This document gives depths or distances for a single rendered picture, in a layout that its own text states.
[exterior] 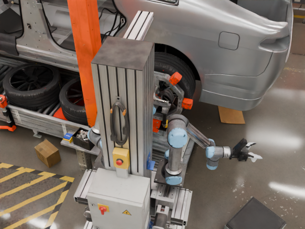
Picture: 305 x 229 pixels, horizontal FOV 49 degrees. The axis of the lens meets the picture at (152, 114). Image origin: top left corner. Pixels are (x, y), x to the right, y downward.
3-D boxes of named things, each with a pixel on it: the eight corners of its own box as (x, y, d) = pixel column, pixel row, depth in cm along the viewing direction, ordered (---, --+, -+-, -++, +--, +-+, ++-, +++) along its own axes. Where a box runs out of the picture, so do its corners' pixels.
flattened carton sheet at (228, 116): (237, 95, 452) (238, 93, 450) (244, 124, 412) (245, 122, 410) (216, 95, 453) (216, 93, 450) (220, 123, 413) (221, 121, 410)
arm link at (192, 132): (163, 112, 220) (205, 147, 246) (163, 124, 212) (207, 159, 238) (176, 103, 215) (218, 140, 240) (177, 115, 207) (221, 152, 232)
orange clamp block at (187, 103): (183, 102, 317) (192, 105, 315) (181, 107, 312) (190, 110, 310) (184, 97, 312) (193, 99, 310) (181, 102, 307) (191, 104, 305)
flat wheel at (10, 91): (1, 112, 383) (-5, 96, 367) (15, 77, 431) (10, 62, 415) (59, 110, 387) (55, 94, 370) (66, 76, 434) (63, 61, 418)
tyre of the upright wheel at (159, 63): (157, 111, 371) (208, 94, 331) (150, 125, 355) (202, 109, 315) (122, 64, 344) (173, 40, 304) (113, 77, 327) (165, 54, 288)
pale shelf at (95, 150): (107, 143, 330) (107, 141, 328) (100, 156, 318) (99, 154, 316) (69, 132, 340) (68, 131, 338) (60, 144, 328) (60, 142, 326)
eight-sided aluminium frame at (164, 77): (181, 121, 332) (185, 77, 295) (179, 125, 328) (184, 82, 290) (131, 108, 345) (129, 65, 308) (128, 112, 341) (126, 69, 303)
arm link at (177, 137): (179, 170, 246) (186, 117, 208) (181, 187, 235) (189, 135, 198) (164, 170, 246) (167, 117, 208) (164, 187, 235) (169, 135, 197)
